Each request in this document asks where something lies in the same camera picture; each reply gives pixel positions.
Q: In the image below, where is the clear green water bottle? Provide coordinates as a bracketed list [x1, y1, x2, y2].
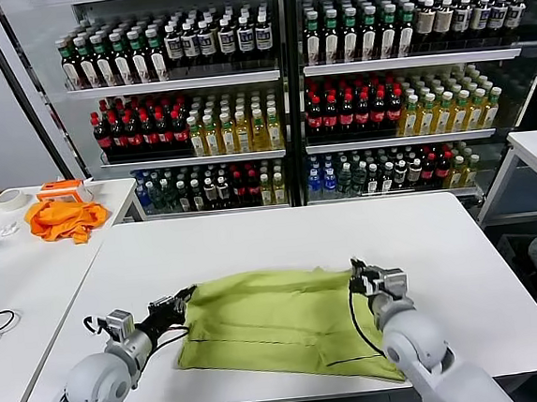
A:
[160, 171, 179, 210]
[336, 163, 354, 195]
[350, 159, 369, 194]
[148, 179, 167, 211]

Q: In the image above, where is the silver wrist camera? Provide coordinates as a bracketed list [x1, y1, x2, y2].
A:
[377, 266, 410, 303]
[97, 308, 137, 344]

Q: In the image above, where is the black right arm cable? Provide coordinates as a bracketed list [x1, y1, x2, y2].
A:
[346, 275, 386, 360]

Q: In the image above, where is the white drink display cabinet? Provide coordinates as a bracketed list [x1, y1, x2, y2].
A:
[286, 0, 537, 212]
[27, 0, 306, 231]

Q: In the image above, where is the dark drink bottle white cap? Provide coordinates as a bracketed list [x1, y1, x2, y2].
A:
[202, 176, 219, 211]
[364, 162, 381, 196]
[378, 161, 396, 195]
[392, 159, 410, 189]
[188, 178, 205, 213]
[174, 179, 190, 214]
[216, 174, 232, 210]
[406, 157, 424, 185]

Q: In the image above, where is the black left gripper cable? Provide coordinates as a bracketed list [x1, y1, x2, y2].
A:
[159, 323, 192, 348]

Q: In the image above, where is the black left camera cable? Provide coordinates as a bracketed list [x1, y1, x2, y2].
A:
[82, 313, 110, 338]

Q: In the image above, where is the dark bottle beige label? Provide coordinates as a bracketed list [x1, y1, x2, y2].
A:
[432, 0, 457, 46]
[414, 0, 440, 48]

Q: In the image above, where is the orange and white box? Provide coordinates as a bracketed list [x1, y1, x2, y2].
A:
[35, 177, 97, 208]

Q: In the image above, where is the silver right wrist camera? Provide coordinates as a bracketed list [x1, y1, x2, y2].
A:
[377, 266, 410, 303]

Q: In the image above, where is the black plastic crate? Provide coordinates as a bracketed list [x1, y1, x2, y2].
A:
[496, 231, 537, 297]

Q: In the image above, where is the light green t-shirt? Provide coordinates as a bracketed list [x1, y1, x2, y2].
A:
[169, 258, 408, 402]

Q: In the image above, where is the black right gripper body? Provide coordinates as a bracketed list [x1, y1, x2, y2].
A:
[349, 268, 386, 298]

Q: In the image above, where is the yellow drink bottle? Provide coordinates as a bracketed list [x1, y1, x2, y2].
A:
[479, 85, 507, 129]
[395, 94, 423, 138]
[186, 115, 209, 159]
[218, 112, 239, 156]
[412, 93, 440, 136]
[201, 113, 224, 157]
[460, 154, 483, 188]
[271, 171, 289, 205]
[447, 89, 474, 133]
[464, 88, 490, 132]
[259, 172, 275, 206]
[233, 110, 254, 155]
[264, 105, 285, 151]
[249, 107, 270, 153]
[430, 91, 457, 135]
[447, 155, 467, 189]

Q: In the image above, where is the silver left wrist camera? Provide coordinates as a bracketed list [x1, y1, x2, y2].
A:
[97, 308, 137, 344]

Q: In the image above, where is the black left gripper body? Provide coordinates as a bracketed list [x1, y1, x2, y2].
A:
[141, 301, 187, 343]

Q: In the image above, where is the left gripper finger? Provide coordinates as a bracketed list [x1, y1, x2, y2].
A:
[147, 285, 199, 311]
[172, 290, 198, 314]

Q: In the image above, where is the dark tea bottle green cap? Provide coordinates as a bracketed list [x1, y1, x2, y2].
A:
[359, 6, 382, 62]
[395, 2, 420, 59]
[321, 8, 345, 66]
[126, 29, 153, 86]
[89, 33, 117, 89]
[378, 4, 402, 60]
[57, 36, 84, 92]
[145, 26, 171, 83]
[339, 7, 364, 64]
[73, 35, 100, 91]
[302, 10, 326, 67]
[108, 31, 135, 87]

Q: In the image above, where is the dark bottle blue white label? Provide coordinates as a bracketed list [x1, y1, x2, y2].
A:
[162, 23, 186, 72]
[487, 0, 512, 41]
[197, 21, 219, 69]
[216, 18, 239, 67]
[252, 13, 276, 65]
[502, 0, 530, 40]
[234, 16, 258, 67]
[450, 0, 475, 45]
[180, 22, 202, 71]
[469, 0, 494, 43]

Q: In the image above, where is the white tape roll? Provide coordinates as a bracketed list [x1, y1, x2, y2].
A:
[0, 187, 30, 212]

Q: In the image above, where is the cola bottle red cap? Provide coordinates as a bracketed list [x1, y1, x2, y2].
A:
[154, 106, 176, 158]
[231, 170, 249, 209]
[382, 86, 405, 130]
[140, 108, 161, 159]
[107, 110, 130, 162]
[368, 88, 389, 132]
[434, 150, 453, 183]
[420, 153, 439, 186]
[169, 105, 192, 156]
[304, 95, 326, 138]
[245, 168, 263, 207]
[91, 112, 114, 163]
[123, 109, 146, 160]
[336, 92, 357, 135]
[321, 94, 342, 136]
[352, 90, 373, 133]

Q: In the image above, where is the crumpled orange cloth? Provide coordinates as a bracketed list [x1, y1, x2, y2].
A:
[22, 195, 113, 250]

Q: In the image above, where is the blue water bottle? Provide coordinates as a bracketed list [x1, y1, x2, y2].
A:
[321, 167, 338, 196]
[135, 181, 154, 212]
[306, 168, 324, 203]

